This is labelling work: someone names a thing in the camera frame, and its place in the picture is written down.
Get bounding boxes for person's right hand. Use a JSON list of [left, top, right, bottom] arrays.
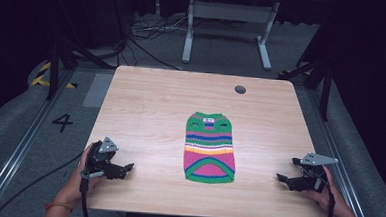
[[300, 163, 350, 216]]

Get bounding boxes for white metal table frame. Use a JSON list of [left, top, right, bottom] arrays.
[[181, 0, 281, 72]]

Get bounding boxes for yellow black hazard tape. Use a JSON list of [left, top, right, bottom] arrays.
[[30, 60, 80, 90]]

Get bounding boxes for bundle of floor cables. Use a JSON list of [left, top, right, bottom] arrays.
[[125, 10, 190, 72]]

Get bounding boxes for aluminium floor rail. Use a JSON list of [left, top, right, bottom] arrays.
[[0, 63, 78, 217], [298, 87, 382, 217]]

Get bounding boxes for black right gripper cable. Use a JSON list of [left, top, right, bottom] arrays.
[[315, 173, 338, 217]]

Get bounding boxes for striped knitted pet sweater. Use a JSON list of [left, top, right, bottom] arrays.
[[181, 110, 240, 186]]

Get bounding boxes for person's left hand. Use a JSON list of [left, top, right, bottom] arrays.
[[54, 140, 104, 208]]

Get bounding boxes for orange bracelet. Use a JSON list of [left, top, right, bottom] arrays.
[[44, 201, 74, 214]]

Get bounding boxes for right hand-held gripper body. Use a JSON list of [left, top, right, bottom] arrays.
[[290, 151, 340, 194]]

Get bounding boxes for black metal stand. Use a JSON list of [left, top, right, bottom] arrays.
[[275, 55, 336, 123], [45, 36, 119, 104]]

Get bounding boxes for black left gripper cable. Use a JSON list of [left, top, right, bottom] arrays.
[[77, 173, 94, 217]]

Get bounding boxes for thin black floor cable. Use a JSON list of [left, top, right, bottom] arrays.
[[0, 146, 86, 217]]

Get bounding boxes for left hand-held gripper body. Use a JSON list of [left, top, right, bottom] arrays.
[[82, 135, 120, 182]]

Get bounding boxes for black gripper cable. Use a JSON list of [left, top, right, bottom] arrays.
[[315, 173, 338, 217], [77, 173, 94, 217]]

